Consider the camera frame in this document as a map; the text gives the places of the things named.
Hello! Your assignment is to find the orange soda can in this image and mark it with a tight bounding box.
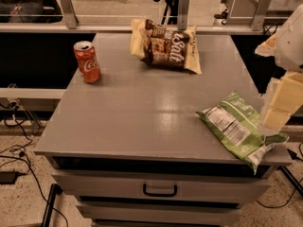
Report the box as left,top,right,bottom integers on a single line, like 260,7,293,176
74,41,101,83

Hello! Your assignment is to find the green jalapeno chip bag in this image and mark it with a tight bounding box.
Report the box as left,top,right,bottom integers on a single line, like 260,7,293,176
197,91,289,174

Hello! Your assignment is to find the black floor cable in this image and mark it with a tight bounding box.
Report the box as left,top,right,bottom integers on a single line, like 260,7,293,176
0,104,70,227

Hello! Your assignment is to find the black drawer handle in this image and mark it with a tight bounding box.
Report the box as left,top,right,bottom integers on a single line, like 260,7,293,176
142,183,178,198

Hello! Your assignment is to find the black power adapter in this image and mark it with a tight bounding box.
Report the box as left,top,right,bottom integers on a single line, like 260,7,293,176
0,171,18,184

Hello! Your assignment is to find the grey metal railing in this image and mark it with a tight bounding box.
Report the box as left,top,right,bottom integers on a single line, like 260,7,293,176
0,0,276,35

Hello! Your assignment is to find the grey drawer cabinet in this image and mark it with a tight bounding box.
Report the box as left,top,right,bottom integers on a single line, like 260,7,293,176
36,33,291,227

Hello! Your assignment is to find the yellowish white gripper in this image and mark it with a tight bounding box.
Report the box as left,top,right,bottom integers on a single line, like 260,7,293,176
258,72,303,136

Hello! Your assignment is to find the brown sea salt chip bag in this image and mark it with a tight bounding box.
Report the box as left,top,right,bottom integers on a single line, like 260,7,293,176
130,19,202,74

